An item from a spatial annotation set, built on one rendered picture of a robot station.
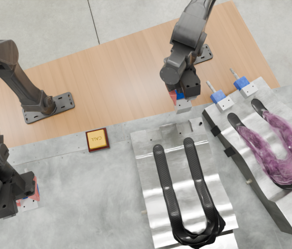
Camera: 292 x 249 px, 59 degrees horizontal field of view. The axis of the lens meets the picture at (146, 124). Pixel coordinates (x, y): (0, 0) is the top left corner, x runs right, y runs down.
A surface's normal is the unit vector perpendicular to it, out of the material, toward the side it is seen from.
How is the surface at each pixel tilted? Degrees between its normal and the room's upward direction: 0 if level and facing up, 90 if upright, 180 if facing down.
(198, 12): 9
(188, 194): 27
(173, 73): 67
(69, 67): 0
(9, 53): 90
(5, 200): 31
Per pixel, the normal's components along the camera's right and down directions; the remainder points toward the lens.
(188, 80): -0.12, -0.68
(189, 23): -0.07, -0.11
